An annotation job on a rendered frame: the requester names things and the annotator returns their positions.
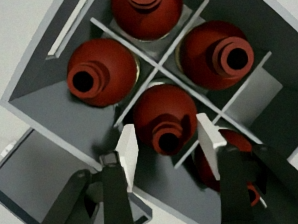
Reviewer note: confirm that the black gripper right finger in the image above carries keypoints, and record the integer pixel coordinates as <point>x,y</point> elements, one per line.
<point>273,177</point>

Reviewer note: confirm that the dark brown bottle with cream label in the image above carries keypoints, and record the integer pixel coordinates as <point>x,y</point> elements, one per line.
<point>211,60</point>

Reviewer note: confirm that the dark red bottle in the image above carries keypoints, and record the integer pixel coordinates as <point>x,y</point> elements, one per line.
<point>203,168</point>
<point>158,114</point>
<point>146,20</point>
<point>104,68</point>

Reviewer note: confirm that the grey square tray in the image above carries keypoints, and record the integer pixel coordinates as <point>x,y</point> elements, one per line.
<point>32,178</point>

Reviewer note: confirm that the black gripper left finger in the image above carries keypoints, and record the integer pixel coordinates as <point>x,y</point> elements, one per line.
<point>84,191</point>

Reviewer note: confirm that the dark grey crate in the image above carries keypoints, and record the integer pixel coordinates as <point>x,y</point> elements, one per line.
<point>267,106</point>

